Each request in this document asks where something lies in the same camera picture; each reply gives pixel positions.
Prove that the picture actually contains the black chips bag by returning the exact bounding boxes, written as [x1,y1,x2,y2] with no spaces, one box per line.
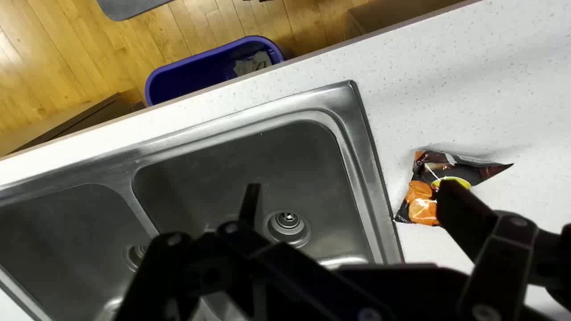
[395,150,509,227]

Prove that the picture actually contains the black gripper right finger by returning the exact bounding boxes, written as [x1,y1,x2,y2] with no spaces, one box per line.
[438,180,571,321]

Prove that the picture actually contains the grey floor mat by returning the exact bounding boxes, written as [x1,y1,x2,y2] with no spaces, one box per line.
[97,0,170,22]

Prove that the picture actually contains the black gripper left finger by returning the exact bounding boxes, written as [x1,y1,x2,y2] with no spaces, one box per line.
[115,184,397,321]

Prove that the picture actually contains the stainless steel double sink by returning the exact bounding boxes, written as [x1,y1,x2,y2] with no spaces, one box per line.
[0,80,404,321]

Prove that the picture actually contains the blue trash bin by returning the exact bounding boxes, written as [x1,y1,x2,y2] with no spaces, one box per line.
[145,36,286,105]

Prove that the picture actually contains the sink drain strainer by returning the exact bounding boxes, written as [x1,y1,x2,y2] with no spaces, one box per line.
[127,245,149,269]
[266,211,311,248]

